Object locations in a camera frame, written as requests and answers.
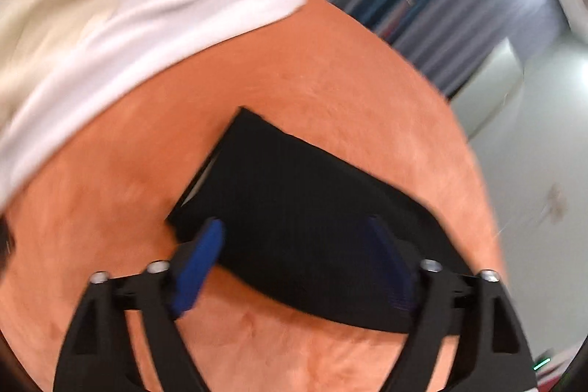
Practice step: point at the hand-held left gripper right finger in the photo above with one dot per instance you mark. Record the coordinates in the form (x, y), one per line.
(390, 270)

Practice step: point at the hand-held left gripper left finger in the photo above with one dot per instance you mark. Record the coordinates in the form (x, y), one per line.
(197, 270)

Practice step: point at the black pants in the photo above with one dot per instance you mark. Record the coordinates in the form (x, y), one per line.
(298, 213)

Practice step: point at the white door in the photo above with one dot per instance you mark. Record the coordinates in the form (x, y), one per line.
(491, 93)

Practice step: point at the orange blanket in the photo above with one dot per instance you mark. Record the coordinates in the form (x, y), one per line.
(321, 75)

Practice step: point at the grey curtain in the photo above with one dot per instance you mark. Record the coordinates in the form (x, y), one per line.
(413, 6)

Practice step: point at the white duvet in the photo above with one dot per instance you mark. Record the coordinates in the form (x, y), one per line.
(138, 6)

